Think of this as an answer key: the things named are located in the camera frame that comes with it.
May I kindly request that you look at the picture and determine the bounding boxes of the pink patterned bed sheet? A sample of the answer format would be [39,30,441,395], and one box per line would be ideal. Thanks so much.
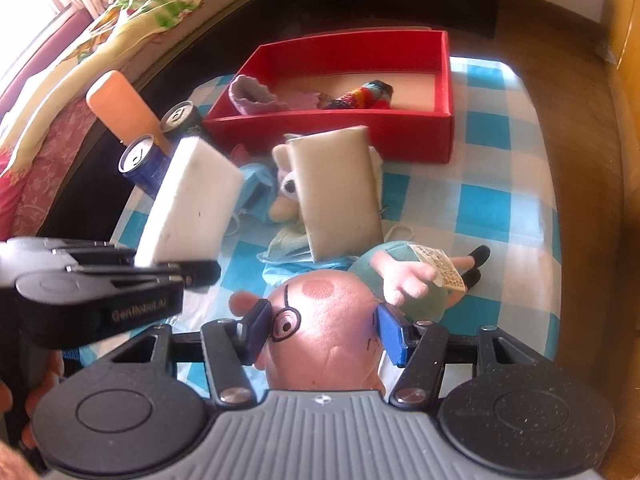
[0,95,108,233]

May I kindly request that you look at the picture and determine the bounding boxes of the red box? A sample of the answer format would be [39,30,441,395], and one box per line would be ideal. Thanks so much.
[202,29,456,165]

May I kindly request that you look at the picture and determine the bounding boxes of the orange ribbed block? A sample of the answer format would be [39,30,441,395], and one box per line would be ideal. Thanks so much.
[86,70,173,153]

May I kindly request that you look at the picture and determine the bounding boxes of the wooden furniture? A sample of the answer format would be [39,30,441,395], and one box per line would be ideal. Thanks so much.
[597,0,640,126]

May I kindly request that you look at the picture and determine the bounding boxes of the dark bed frame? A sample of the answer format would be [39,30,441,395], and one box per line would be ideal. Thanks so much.
[47,0,311,241]

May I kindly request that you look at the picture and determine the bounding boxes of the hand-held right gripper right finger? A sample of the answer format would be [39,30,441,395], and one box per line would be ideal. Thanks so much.
[376,302,533,409]

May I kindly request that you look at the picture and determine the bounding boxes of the white sponge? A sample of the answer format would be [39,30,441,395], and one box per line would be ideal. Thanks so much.
[135,136,246,268]

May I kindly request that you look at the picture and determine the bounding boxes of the floral bedsheet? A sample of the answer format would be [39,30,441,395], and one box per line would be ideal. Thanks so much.
[0,0,271,181]

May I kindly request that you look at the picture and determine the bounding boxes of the cream sponge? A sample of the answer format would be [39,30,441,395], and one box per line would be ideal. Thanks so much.
[289,125,385,262]

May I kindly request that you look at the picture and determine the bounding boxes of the blue drink can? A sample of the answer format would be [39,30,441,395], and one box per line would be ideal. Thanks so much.
[118,133,176,196]

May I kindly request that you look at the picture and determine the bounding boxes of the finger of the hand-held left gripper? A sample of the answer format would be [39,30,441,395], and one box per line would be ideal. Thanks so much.
[65,258,222,290]
[50,240,138,267]

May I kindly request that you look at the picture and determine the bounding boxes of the pale fluffy towel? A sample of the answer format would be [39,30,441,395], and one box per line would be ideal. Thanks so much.
[257,222,313,263]

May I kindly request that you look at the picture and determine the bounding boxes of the person's left hand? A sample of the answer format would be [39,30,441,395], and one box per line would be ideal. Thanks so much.
[20,350,66,451]

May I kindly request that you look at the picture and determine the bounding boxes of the pink pig plush toy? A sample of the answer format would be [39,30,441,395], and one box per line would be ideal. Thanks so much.
[229,240,493,392]

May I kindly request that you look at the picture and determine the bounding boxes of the dark green drink can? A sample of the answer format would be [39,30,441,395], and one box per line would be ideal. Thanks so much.
[160,101,211,141]

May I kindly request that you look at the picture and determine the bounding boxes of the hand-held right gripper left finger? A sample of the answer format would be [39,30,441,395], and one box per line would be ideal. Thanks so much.
[107,300,274,408]

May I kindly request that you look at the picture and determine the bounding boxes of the small white plush toy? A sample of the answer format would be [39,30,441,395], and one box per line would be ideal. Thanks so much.
[270,132,386,223]

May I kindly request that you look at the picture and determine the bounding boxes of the blue checkered cloth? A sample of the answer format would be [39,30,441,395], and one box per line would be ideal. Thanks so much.
[65,55,563,396]

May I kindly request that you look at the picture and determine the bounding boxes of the dark cabinet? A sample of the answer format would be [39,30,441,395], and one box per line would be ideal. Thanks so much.
[280,0,501,41]

